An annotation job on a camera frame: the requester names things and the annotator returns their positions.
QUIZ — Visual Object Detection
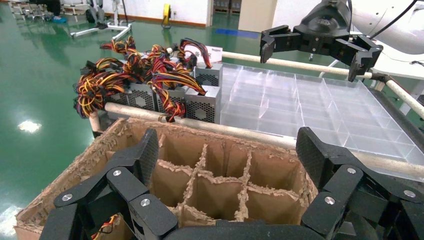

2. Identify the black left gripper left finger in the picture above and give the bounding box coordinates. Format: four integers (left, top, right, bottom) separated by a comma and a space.
39, 128, 180, 240

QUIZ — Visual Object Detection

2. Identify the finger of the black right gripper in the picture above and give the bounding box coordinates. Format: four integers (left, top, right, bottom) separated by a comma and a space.
331, 34, 384, 83
259, 24, 301, 64

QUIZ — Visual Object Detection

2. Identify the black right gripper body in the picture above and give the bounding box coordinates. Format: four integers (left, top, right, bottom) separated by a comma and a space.
293, 0, 357, 56

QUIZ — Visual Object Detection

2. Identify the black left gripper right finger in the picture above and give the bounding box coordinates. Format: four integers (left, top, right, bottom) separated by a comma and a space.
295, 126, 424, 240

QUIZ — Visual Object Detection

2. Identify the grey computer power supply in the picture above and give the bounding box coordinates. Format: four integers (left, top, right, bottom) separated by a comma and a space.
147, 71, 222, 125
177, 38, 224, 88
73, 35, 157, 119
132, 43, 190, 123

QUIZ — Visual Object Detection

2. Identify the beige rack pipe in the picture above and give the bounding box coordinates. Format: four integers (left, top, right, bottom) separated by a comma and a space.
221, 51, 375, 80
385, 79, 424, 121
104, 101, 424, 181

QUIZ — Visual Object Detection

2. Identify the white printed carton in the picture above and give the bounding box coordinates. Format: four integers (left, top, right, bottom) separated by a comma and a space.
183, 45, 224, 65

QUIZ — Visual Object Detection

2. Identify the clear acrylic divided tray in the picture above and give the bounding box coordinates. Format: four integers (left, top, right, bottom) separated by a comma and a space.
220, 62, 424, 183

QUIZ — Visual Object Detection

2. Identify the cardboard box with dividers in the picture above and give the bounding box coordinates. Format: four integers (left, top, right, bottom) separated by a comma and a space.
13, 117, 319, 240

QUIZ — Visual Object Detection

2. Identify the yellow floor fan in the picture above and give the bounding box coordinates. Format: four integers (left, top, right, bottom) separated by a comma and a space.
161, 3, 172, 29

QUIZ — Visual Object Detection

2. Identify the white wheeled stand base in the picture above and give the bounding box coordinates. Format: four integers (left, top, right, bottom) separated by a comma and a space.
70, 0, 133, 41

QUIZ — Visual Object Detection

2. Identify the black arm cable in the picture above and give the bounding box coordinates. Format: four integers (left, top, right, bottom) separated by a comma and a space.
369, 0, 419, 40

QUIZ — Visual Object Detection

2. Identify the short beige rack post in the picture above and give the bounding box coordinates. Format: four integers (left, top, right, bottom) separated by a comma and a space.
88, 110, 102, 133

